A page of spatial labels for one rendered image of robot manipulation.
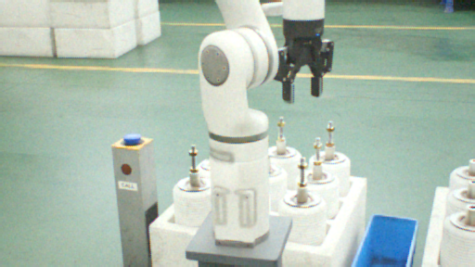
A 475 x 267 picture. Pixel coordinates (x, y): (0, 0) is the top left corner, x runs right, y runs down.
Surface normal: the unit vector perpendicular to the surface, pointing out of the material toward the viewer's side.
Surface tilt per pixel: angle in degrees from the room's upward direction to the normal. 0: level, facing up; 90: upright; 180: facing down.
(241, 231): 90
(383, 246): 88
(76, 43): 90
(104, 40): 90
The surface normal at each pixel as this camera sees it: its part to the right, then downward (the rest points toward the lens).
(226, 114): -0.53, 0.30
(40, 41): -0.23, 0.33
